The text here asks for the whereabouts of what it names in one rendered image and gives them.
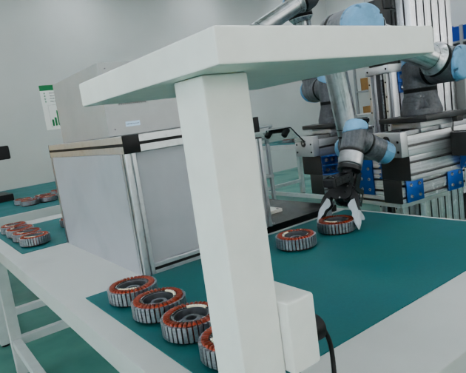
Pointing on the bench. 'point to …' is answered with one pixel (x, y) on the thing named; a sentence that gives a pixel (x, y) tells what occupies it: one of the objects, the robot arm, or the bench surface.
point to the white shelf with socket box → (247, 166)
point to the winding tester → (152, 118)
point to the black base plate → (292, 213)
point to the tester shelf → (124, 143)
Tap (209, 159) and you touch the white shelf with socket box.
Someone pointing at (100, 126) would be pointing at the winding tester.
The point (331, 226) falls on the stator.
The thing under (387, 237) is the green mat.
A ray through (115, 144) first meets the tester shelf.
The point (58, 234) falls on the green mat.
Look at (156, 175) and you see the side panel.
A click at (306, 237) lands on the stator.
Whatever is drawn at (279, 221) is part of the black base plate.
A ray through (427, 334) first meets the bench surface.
